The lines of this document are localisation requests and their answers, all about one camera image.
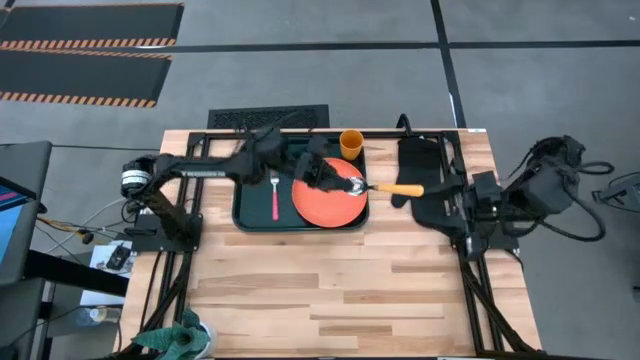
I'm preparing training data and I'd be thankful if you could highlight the orange plate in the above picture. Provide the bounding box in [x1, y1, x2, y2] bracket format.
[291, 157, 369, 229]

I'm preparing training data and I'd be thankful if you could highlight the white plant pot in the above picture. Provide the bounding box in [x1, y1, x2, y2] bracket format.
[192, 322, 219, 360]

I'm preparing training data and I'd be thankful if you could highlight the grey monitor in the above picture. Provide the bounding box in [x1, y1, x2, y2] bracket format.
[0, 141, 53, 286]

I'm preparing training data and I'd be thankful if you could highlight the black oven mitt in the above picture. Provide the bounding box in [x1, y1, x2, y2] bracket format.
[390, 137, 454, 229]

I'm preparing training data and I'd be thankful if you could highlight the black mat with hazard stripes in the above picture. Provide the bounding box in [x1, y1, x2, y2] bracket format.
[0, 2, 185, 51]
[0, 47, 174, 109]

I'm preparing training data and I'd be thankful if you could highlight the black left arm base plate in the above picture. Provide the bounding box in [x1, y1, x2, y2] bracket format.
[130, 213, 204, 253]

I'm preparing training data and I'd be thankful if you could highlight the fork with pink handle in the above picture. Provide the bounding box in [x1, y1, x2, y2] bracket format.
[269, 169, 280, 222]

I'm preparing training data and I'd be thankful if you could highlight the white paper sheet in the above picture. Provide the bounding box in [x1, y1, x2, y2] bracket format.
[79, 239, 135, 307]

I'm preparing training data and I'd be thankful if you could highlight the spoon with orange handle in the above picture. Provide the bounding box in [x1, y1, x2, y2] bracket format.
[349, 176, 425, 198]

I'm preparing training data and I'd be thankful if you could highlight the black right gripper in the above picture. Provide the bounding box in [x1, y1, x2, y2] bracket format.
[423, 171, 502, 221]

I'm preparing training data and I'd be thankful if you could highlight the clear plastic bottle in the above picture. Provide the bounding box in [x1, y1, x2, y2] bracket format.
[82, 305, 122, 325]

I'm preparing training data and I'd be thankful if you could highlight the black floor vent grille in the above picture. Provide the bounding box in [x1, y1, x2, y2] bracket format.
[207, 104, 331, 130]

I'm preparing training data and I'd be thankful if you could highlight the black metal frame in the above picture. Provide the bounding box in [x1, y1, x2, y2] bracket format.
[130, 128, 539, 357]

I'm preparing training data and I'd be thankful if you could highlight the green leafy plant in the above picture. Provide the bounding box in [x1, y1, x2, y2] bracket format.
[130, 307, 211, 360]

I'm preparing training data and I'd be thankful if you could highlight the orange cup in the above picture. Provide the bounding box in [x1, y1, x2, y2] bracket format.
[339, 128, 365, 161]

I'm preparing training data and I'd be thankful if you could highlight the black controller device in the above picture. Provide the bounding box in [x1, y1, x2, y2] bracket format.
[106, 243, 132, 271]

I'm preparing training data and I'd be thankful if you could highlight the yellow cable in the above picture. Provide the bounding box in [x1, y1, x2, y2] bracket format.
[35, 214, 89, 236]

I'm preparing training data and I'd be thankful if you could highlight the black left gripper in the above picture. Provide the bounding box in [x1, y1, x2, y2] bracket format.
[294, 151, 357, 194]

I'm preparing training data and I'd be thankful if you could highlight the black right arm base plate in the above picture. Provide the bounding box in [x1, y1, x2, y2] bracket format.
[449, 219, 521, 261]

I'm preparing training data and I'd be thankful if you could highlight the dark green tray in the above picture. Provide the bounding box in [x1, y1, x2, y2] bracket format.
[233, 133, 371, 232]

